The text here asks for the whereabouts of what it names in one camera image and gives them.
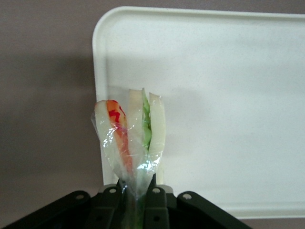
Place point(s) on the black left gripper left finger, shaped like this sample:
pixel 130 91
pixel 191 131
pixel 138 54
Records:
pixel 71 212

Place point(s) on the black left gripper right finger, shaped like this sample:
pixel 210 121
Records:
pixel 181 210

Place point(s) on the triangle sandwich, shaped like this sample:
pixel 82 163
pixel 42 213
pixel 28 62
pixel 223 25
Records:
pixel 124 133

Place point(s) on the cream plastic tray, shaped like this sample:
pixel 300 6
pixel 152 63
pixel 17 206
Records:
pixel 214 95

